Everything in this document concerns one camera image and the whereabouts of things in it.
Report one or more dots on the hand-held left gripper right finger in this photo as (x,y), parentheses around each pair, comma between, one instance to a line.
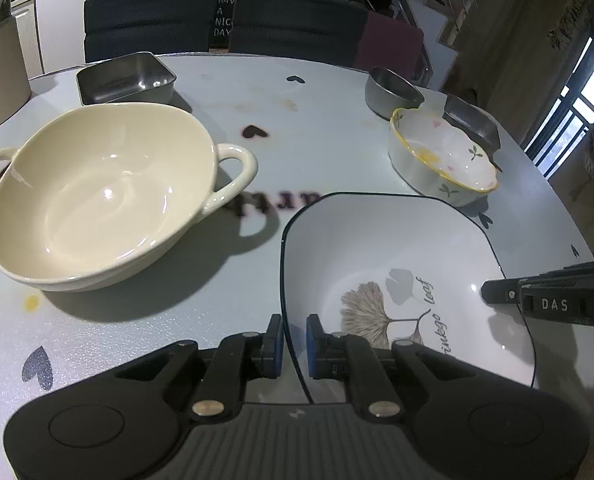
(313,355)

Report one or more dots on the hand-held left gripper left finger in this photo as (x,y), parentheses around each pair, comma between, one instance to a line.
(277,355)

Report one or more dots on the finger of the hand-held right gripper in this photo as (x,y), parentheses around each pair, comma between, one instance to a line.
(502,292)

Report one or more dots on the square white plate leaf print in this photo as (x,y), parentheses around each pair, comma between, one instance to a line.
(377,245)

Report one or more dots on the floral white bowl yellow rim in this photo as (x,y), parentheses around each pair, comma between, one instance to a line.
(442,150)

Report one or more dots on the rectangular steel container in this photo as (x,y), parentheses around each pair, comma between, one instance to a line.
(469,117)
(127,77)

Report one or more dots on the round steel bowl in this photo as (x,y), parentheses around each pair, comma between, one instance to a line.
(382,97)

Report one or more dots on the maroon cloth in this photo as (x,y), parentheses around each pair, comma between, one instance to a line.
(392,45)

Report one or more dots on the dark blue chair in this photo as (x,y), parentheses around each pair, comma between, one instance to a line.
(147,20)
(297,25)

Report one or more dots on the black sign white letters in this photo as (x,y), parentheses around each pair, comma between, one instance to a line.
(223,15)

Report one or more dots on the window with dark frame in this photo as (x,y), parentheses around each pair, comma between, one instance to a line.
(577,105)

